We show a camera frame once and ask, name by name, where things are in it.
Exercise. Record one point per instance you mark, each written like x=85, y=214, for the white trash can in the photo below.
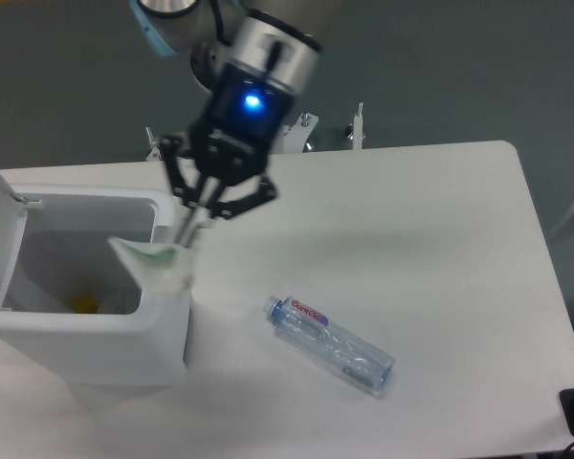
x=136, y=338

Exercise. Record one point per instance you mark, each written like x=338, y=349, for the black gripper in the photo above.
x=231, y=142

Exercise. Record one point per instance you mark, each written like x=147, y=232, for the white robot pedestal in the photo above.
x=205, y=61

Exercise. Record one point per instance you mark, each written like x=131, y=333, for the white paper carton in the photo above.
x=156, y=267

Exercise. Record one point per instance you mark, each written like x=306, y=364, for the clear plastic water bottle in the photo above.
x=335, y=348

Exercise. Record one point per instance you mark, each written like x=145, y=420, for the yellow trash in bin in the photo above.
x=84, y=304

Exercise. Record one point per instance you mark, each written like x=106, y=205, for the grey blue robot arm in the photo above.
x=279, y=41

